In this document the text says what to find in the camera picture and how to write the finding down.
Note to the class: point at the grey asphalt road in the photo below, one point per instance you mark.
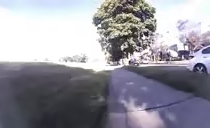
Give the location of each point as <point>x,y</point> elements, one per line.
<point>163,63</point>

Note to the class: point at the building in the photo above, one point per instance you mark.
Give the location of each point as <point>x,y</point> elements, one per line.
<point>209,37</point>

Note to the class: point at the white car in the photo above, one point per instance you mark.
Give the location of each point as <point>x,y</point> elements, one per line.
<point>206,60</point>

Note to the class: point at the large green tree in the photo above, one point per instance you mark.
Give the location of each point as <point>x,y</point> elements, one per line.
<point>126,26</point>

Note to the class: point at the row of trees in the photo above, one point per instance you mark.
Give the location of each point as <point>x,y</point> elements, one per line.
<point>74,59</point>

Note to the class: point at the wide grass field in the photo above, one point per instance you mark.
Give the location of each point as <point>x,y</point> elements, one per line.
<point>43,93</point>

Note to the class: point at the grass strip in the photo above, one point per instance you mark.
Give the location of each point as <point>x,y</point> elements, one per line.
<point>179,80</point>

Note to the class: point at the vehicle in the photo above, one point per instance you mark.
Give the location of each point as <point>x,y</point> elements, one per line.
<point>134,61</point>

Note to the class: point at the grey concrete pavement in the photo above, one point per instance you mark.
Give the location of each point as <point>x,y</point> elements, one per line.
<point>128,85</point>

